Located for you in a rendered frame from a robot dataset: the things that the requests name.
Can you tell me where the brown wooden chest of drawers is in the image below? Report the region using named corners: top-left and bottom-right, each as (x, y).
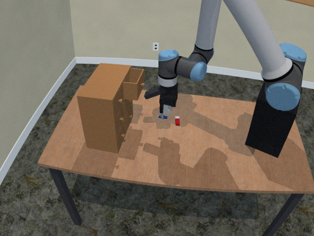
top-left (77, 63), bottom-right (131, 154)

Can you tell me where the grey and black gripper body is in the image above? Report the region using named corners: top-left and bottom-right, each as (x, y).
top-left (159, 82), bottom-right (178, 107)

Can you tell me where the red and white eraser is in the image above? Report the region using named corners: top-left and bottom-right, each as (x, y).
top-left (175, 116), bottom-right (180, 125)

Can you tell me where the brown wooden drawer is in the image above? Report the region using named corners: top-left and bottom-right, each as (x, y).
top-left (124, 99), bottom-right (132, 115)
top-left (115, 104), bottom-right (124, 135)
top-left (123, 68), bottom-right (145, 101)
top-left (113, 85), bottom-right (123, 117)
top-left (117, 121), bottom-right (126, 151)
top-left (125, 103), bottom-right (133, 131)

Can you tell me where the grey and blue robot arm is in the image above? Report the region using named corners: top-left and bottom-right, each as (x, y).
top-left (158, 0), bottom-right (307, 111)

